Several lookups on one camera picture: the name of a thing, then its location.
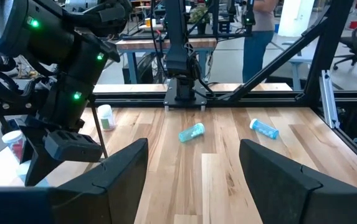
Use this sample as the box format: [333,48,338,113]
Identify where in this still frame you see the green teal pill bottle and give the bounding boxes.
[178,122,206,144]

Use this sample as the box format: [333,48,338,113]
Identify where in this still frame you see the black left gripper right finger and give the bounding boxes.
[239,139,357,224]

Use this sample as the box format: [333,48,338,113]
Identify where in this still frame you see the red pill bottle white cap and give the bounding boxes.
[1,129,26,163]

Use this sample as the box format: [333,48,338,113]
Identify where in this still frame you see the potted green plant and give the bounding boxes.
[189,5,212,35]

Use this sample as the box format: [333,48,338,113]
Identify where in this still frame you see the person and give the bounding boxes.
[242,0,279,83]

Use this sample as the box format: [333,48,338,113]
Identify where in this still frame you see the white pillar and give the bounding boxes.
[277,0,315,38]

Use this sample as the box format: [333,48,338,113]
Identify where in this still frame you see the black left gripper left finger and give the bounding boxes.
[0,138,150,224]

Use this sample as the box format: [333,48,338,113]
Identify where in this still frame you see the silver aluminium bracket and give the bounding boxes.
[318,69,341,129]

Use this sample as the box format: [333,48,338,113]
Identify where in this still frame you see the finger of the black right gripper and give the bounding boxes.
[25,129,103,187]

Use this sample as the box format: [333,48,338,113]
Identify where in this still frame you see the wooden table blue legs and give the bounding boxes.
[115,37,218,85]

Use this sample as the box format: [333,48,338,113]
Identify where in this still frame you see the black box blue labels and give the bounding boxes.
[336,107,357,164]

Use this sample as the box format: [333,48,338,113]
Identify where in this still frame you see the blue pill bottle white cap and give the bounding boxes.
[249,118,280,140]

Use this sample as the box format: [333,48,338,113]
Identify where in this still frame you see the light blue bench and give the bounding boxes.
[288,55,312,91]

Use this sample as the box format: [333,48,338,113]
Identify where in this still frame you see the white bottle green label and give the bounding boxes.
[97,104,117,131]

